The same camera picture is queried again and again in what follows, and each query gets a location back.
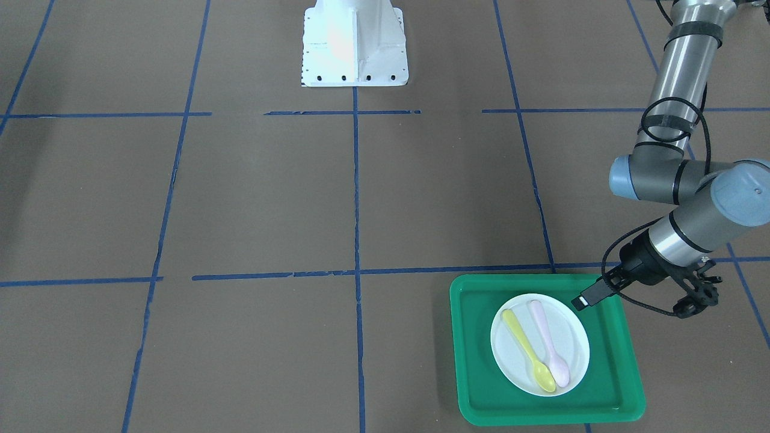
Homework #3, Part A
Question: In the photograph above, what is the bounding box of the pink plastic spoon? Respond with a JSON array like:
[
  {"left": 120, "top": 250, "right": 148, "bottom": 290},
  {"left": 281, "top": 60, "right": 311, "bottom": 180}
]
[{"left": 528, "top": 299, "right": 570, "bottom": 388}]

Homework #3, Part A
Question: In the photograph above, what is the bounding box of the brown paper table cover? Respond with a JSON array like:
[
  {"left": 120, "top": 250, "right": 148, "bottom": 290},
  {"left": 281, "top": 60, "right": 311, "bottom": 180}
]
[{"left": 0, "top": 0, "right": 770, "bottom": 433}]

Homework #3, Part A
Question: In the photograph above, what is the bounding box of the white round plate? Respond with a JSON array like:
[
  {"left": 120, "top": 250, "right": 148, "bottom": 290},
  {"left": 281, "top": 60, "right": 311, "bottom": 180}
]
[{"left": 490, "top": 293, "right": 590, "bottom": 398}]

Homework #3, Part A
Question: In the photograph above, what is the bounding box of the green plastic tray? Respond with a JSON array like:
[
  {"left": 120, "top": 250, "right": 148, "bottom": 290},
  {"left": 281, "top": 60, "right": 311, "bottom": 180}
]
[{"left": 450, "top": 274, "right": 647, "bottom": 426}]

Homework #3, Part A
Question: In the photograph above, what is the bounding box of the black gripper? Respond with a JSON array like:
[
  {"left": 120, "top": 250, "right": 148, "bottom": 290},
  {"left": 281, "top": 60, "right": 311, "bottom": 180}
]
[{"left": 570, "top": 232, "right": 676, "bottom": 312}]

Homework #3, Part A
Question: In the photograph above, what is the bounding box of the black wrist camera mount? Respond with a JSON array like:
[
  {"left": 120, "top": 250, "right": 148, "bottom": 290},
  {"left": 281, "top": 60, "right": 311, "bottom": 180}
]
[{"left": 668, "top": 257, "right": 722, "bottom": 319}]

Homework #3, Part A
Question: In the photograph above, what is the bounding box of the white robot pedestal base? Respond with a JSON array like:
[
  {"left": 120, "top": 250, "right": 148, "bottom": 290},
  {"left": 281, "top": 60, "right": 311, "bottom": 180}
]
[{"left": 301, "top": 1, "right": 410, "bottom": 87}]

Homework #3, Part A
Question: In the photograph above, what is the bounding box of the yellow plastic spoon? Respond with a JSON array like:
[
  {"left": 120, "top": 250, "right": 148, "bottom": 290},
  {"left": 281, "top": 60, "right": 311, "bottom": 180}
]
[{"left": 500, "top": 308, "right": 556, "bottom": 393}]

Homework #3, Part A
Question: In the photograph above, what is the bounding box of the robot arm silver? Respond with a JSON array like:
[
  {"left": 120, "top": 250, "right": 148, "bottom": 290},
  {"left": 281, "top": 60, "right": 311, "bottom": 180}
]
[{"left": 572, "top": 1, "right": 769, "bottom": 319}]

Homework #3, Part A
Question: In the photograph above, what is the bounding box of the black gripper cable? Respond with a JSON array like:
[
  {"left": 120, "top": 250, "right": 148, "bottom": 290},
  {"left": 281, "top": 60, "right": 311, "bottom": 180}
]
[{"left": 600, "top": 96, "right": 713, "bottom": 316}]

